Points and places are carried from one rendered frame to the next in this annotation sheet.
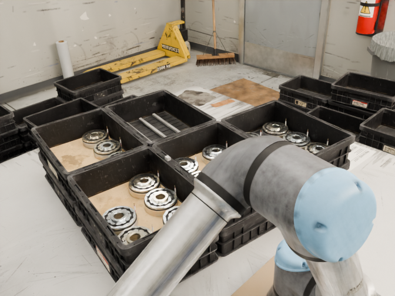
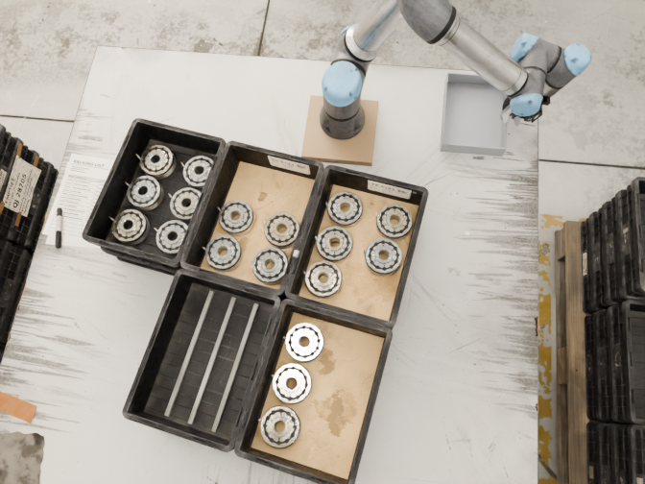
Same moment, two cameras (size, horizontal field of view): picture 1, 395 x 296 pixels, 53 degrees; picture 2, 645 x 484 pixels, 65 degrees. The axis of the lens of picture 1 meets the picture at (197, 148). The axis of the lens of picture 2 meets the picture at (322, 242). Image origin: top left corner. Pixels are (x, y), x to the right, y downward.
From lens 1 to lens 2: 145 cm
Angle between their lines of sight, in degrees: 69
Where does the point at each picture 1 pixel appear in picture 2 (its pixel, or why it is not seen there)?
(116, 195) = (352, 299)
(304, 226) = not seen: outside the picture
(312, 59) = not seen: outside the picture
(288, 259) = (358, 81)
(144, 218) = (361, 246)
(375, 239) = (225, 107)
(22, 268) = (460, 342)
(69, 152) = (325, 435)
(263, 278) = (329, 151)
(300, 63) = not seen: outside the picture
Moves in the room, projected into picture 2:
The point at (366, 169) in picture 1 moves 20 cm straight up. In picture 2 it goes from (114, 150) to (85, 119)
